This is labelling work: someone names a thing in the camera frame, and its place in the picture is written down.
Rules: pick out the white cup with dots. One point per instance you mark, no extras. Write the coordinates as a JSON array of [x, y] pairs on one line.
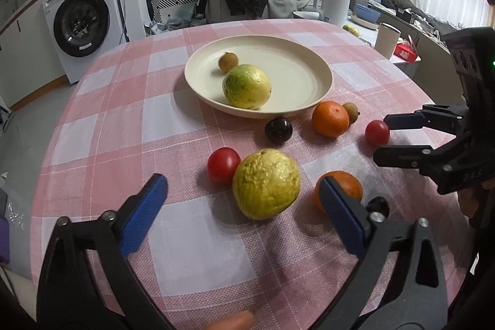
[[386, 40]]

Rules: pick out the yellow green guava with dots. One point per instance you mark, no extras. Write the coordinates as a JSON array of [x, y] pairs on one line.
[[246, 86]]

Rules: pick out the cream round plate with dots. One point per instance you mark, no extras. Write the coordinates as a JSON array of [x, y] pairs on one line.
[[294, 75]]

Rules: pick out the bumpy yellow guava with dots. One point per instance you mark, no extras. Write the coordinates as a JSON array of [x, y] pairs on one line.
[[266, 183]]

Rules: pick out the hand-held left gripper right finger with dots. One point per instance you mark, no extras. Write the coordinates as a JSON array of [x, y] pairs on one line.
[[344, 218]]

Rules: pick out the white washing machine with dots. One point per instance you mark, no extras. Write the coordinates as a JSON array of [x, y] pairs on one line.
[[83, 20]]

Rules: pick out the pink checkered tablecloth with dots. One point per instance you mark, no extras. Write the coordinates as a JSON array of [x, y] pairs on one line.
[[193, 237]]

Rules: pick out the person's left hand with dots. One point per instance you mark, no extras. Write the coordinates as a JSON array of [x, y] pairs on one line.
[[232, 321]]

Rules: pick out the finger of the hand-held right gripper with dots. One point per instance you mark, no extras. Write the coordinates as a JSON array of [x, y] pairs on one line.
[[402, 156], [404, 120]]

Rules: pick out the blue bowl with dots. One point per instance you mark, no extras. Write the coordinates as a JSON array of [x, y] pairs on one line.
[[367, 13]]

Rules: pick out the person's right hand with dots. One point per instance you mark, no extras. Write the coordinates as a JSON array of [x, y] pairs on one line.
[[470, 200]]

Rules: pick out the red tomato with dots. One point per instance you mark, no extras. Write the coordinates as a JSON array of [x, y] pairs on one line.
[[377, 132], [223, 164]]

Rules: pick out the brown longan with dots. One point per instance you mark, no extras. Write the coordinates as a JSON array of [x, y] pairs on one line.
[[228, 62], [352, 112]]

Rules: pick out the purple object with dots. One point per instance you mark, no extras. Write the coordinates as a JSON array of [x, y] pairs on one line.
[[4, 241]]

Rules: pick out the red box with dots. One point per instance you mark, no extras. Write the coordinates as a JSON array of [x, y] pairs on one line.
[[406, 53]]

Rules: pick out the white kitchen counter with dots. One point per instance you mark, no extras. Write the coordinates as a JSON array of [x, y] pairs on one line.
[[27, 44]]

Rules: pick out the dark purple plum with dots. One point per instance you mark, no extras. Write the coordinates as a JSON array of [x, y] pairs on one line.
[[278, 130], [377, 206]]

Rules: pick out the orange mandarin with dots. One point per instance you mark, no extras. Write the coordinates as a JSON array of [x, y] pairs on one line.
[[330, 118], [348, 187]]

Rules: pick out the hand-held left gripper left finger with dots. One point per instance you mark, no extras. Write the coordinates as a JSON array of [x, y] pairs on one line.
[[141, 218]]

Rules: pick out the white electric kettle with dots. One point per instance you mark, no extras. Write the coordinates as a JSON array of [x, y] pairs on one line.
[[334, 3]]

